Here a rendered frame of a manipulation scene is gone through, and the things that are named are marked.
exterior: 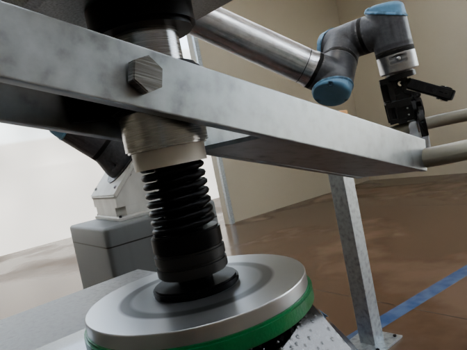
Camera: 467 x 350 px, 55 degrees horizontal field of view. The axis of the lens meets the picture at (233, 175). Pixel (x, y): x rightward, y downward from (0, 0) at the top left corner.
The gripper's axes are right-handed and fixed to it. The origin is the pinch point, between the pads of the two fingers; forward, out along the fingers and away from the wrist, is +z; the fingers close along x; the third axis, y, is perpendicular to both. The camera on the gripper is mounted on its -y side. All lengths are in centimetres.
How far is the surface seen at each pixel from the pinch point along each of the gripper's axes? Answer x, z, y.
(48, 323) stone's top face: 79, -2, 52
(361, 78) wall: -711, -44, -5
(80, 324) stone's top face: 80, -2, 47
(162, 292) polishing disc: 83, -5, 34
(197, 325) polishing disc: 89, -4, 29
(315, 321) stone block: 80, 1, 22
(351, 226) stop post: -83, 38, 28
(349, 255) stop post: -84, 52, 32
